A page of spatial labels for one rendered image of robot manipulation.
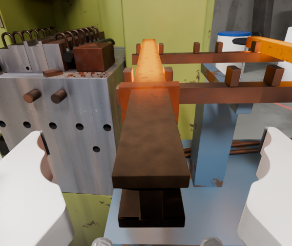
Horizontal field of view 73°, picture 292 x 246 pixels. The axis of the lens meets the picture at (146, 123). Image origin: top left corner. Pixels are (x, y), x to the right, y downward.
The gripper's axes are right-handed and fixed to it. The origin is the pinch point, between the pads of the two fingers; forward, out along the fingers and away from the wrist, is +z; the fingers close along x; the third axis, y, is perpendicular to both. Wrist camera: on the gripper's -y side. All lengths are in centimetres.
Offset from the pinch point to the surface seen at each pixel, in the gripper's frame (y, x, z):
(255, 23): 23, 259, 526
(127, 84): -1.4, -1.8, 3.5
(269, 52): 0.8, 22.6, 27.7
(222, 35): 32, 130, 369
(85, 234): 79, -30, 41
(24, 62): 6, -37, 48
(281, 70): -0.5, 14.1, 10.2
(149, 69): -0.8, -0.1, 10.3
